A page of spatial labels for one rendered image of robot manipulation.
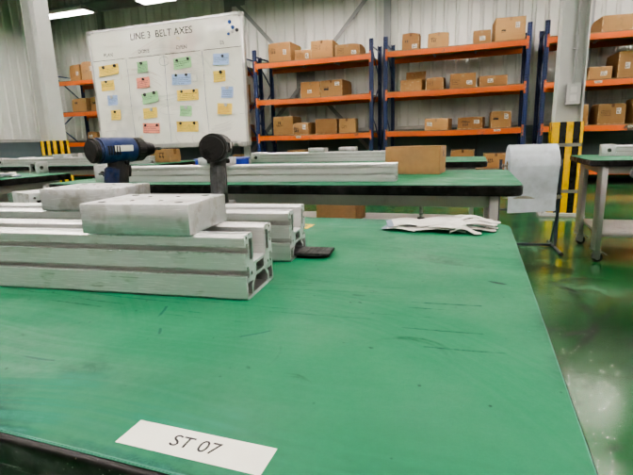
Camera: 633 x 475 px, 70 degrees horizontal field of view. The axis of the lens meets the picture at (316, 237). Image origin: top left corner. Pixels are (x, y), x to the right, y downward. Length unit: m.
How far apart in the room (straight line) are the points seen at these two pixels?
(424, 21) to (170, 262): 10.86
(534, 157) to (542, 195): 0.32
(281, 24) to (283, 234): 11.56
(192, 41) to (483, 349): 3.77
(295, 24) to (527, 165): 8.90
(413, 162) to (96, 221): 2.08
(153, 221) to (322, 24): 11.32
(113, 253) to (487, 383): 0.49
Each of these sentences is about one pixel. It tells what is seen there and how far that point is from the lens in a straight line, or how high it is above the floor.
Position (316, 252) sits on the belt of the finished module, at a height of 0.79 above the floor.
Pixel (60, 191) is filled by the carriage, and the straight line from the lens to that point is 0.96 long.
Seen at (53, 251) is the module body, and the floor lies 0.84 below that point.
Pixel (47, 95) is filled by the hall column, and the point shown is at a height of 1.84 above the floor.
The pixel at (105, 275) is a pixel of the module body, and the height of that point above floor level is 0.80.
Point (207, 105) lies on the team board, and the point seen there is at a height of 1.28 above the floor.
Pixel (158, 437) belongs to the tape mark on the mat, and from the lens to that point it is 0.36.
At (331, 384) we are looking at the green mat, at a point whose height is 0.78.
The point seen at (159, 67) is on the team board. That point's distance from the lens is 4.22.
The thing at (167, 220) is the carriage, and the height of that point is 0.88.
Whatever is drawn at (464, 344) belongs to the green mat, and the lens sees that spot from 0.48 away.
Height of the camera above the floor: 0.98
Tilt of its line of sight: 12 degrees down
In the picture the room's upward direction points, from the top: 2 degrees counter-clockwise
